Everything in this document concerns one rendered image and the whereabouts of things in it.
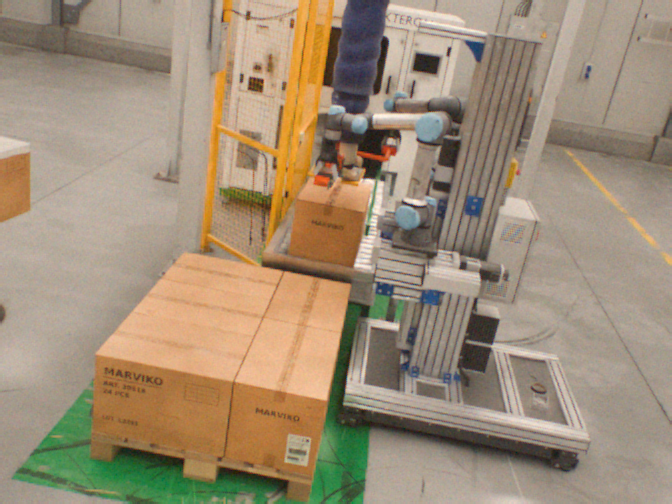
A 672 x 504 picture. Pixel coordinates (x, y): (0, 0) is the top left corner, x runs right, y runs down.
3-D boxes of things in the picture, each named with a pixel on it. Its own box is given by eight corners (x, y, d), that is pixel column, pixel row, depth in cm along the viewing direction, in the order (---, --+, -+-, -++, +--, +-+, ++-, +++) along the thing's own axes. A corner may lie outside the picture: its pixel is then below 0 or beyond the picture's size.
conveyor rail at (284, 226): (312, 180, 624) (315, 160, 617) (318, 181, 624) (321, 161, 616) (259, 281, 410) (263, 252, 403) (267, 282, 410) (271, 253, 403)
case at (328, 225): (304, 228, 463) (313, 172, 448) (361, 240, 461) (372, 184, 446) (286, 261, 408) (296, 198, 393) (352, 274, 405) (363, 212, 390)
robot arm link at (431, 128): (425, 227, 323) (454, 114, 302) (413, 235, 310) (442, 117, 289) (403, 219, 328) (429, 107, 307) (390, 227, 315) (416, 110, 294)
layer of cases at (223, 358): (179, 311, 413) (184, 251, 398) (340, 343, 409) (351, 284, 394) (92, 431, 302) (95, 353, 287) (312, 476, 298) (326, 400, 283)
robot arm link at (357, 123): (372, 116, 321) (352, 111, 326) (362, 119, 312) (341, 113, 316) (369, 133, 324) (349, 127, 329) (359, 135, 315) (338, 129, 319)
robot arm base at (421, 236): (429, 238, 341) (434, 219, 337) (430, 248, 327) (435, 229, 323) (400, 232, 341) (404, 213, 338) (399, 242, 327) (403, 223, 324)
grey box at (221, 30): (218, 68, 449) (222, 20, 438) (225, 69, 449) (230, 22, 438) (209, 71, 431) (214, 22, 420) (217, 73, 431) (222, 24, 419)
